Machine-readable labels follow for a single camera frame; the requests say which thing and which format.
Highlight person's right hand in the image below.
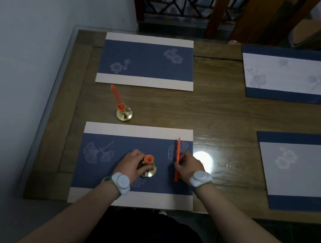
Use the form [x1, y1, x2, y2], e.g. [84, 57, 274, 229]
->
[172, 150, 207, 187]

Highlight person's left hand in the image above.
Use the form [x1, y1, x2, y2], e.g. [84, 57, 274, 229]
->
[112, 147, 147, 184]

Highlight orange taper candle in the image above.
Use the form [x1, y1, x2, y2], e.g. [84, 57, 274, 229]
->
[173, 138, 183, 183]
[109, 84, 122, 106]

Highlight gold candle holder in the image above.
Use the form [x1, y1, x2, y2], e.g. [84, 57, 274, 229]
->
[116, 105, 134, 123]
[137, 159, 158, 179]

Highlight person's left forearm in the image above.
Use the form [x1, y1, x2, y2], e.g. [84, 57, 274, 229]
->
[15, 173, 121, 243]

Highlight person's right forearm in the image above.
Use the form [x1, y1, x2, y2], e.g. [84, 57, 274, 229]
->
[191, 181, 321, 243]

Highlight white right wrist tracker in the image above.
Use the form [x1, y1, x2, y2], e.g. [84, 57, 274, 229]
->
[187, 170, 215, 199]

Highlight white wrist tracker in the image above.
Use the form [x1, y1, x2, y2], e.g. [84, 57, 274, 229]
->
[99, 171, 132, 201]
[187, 170, 215, 199]

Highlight white left wrist tracker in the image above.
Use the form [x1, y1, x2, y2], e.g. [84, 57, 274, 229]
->
[99, 171, 132, 201]

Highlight blue placemat with cream borders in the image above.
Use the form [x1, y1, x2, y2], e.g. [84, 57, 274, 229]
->
[67, 119, 201, 215]
[95, 31, 199, 92]

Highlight person's black clothing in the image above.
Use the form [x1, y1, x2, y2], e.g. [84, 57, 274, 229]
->
[81, 203, 227, 243]

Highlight white placemat with blue borders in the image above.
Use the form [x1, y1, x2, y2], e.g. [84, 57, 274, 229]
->
[250, 127, 321, 215]
[237, 44, 321, 105]

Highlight dark wooden lattice screen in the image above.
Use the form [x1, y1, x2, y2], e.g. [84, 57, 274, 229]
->
[128, 0, 247, 32]

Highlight brown wooden boards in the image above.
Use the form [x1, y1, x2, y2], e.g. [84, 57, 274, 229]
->
[203, 0, 321, 51]

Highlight cardboard box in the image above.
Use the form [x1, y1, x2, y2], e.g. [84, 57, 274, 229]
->
[290, 16, 321, 48]

